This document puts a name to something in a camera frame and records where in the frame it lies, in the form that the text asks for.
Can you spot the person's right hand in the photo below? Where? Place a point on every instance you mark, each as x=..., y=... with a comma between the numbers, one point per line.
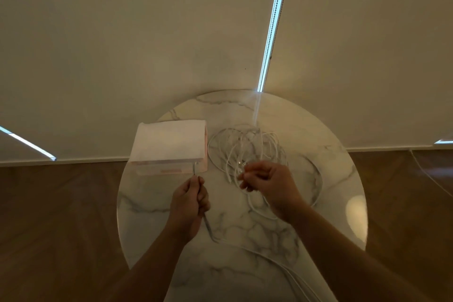
x=276, y=188

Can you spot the person's left hand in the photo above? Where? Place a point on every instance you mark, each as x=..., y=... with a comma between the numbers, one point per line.
x=185, y=209

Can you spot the pink white storage box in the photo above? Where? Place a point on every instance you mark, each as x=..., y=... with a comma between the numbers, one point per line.
x=170, y=140

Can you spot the person's left forearm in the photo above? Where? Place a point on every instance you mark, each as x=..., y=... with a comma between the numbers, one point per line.
x=148, y=273

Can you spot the person's right forearm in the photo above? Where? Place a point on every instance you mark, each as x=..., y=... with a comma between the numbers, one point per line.
x=347, y=263

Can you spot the beige roller blind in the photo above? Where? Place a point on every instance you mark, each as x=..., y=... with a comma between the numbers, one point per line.
x=116, y=47
x=371, y=47

